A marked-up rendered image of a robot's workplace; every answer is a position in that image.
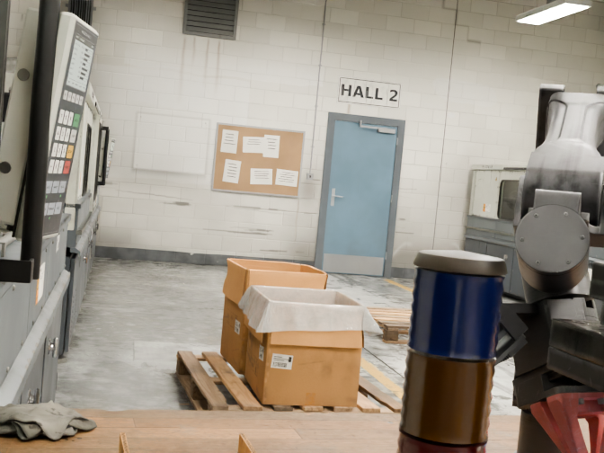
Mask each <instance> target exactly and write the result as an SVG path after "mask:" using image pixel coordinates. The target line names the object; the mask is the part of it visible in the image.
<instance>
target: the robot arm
mask: <svg viewBox="0 0 604 453"><path fill-rule="evenodd" d="M564 89H565V85H564V84H541V85H540V87H539V96H538V110H537V136H536V150H535V151H534V152H531V154H530V158H529V160H528V165H527V169H526V173H525V175H521V176H520V182H519V188H518V195H517V201H516V208H515V214H514V219H513V231H514V236H515V246H516V252H517V258H518V264H519V268H520V274H521V278H522V284H523V288H524V294H525V299H526V304H525V303H502V306H501V315H502V316H501V319H500V321H499V326H500V331H499V332H498V345H497V347H496V351H497V356H496V359H497V360H496V361H495V364H494V366H496V365H497V364H499V363H501V362H503V361H505V360H507V359H509V358H511V357H512V356H513V359H514V365H515V370H514V379H513V380H512V385H513V394H512V406H515V407H518V408H519V409H521V413H520V429H519V437H518V446H517V450H516V451H514V452H513V453H589V452H588V450H587V448H586V445H585V441H584V438H583V436H582V430H581V427H580V424H579V421H578V419H584V418H585V420H586V421H587V422H588V424H589V434H590V445H591V453H604V393H603V392H600V391H599V390H597V389H595V388H592V387H590V386H586V385H584V384H583V383H580V382H578V381H576V380H573V379H571V378H569V377H566V376H564V375H562V374H559V373H557V372H555V371H553V370H551V369H548V368H547V367H546V364H547V356H548V348H549V347H550V346H549V339H550V331H551V323H552V319H553V318H556V319H574V320H591V321H599V318H598V314H597V309H596V305H595V302H594V298H590V296H589V295H590V286H591V280H590V275H589V271H588V263H589V251H590V247H601V248H604V192H603V200H602V208H601V216H600V226H598V220H599V212H600V196H601V192H602V188H603V180H604V87H602V86H598V87H597V93H565V92H564Z"/></svg>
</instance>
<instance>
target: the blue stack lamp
mask: <svg viewBox="0 0 604 453"><path fill-rule="evenodd" d="M414 268H415V275H414V277H413V285H414V287H413V291H412V294H413V301H412V304H411V310H412V313H411V315H410V317H409V319H410V327H409V330H408V334H409V339H408V342H407V345H408V346H409V347H410V348H412V349H415V350H417V351H422V352H426V353H429V354H434V355H439V356H445V357H451V358H460V359H474V360H481V359H490V358H494V357H496V356H497V351H496V347H497V345H498V332H499V331H500V326H499V321H500V319H501V316H502V315H501V306H502V292H503V291H504V287H503V281H504V279H505V275H501V276H490V275H474V274H465V273H456V272H448V271H436V270H431V269H426V268H422V267H419V266H414Z"/></svg>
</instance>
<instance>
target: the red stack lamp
mask: <svg viewBox="0 0 604 453"><path fill-rule="evenodd" d="M398 430H399V436H398V439H397V445H398V448H397V451H396V453H486V444H487V442H488V439H487V440H486V441H483V442H480V443H475V444H451V443H444V442H437V441H433V440H426V439H422V438H419V437H416V436H413V435H412V434H409V433H407V432H405V431H403V430H402V429H401V428H400V427H398Z"/></svg>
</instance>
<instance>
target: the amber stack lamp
mask: <svg viewBox="0 0 604 453"><path fill-rule="evenodd" d="M406 350H407V356H406V359H405V366H406V368H405V371H404V383H403V390H404V393H403V395H402V398H401V400H402V407H401V410H400V414H401V419H400V422H399V427H400V428H401V429H402V430H403V431H405V432H407V433H409V434H412V435H413V436H416V437H419V438H422V439H426V440H433V441H437V442H444V443H451V444H475V443H480V442H483V441H486V440H487V439H488V428H489V425H490V421H489V416H490V413H491V401H492V399H493V395H492V390H493V386H494V384H493V376H494V374H495V368H494V364H495V361H496V360H497V359H496V357H494V358H490V359H481V360H474V359H460V358H451V357H445V356H439V355H434V354H429V353H426V352H422V351H417V350H415V349H412V348H410V347H409V346H407V347H406Z"/></svg>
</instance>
